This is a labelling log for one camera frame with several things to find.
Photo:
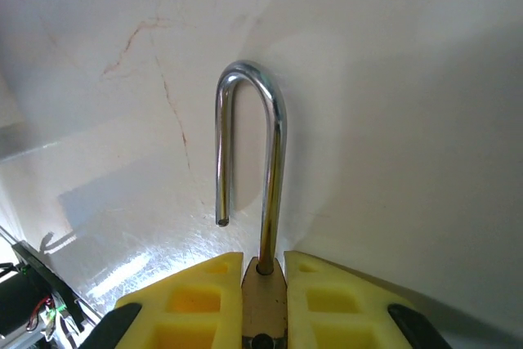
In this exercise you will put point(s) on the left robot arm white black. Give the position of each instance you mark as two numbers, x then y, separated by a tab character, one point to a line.
16	296

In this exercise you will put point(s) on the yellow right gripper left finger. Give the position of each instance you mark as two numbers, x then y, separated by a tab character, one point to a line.
196	304

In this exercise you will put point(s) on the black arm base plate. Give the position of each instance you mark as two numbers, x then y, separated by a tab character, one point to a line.
45	279

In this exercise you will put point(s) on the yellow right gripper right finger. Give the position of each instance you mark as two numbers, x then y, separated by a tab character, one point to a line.
335	304

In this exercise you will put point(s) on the brass padlock with steel shackle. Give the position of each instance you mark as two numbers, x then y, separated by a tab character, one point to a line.
278	140

